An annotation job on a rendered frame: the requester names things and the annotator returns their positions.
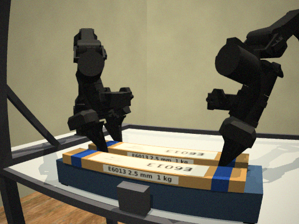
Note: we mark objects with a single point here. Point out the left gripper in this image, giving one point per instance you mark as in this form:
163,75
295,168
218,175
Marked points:
89,119

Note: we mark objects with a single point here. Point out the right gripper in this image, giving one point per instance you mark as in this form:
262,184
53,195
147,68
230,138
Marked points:
239,132

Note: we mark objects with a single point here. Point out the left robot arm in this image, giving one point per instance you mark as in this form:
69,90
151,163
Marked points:
89,51

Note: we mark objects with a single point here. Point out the orange welding electrode pack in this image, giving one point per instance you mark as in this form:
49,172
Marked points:
216,178

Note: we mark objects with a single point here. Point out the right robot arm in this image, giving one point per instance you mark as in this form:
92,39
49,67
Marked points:
243,63

